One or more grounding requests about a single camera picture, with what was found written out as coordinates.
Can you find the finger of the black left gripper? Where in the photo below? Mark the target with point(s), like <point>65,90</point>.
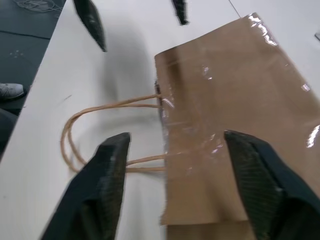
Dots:
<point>93,22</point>
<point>180,11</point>

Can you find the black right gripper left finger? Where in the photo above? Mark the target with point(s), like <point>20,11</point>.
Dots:
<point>105,190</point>

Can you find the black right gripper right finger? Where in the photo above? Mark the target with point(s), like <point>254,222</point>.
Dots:
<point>270,190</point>

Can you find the white sneaker shoe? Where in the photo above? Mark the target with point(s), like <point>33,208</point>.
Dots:
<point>11,90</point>

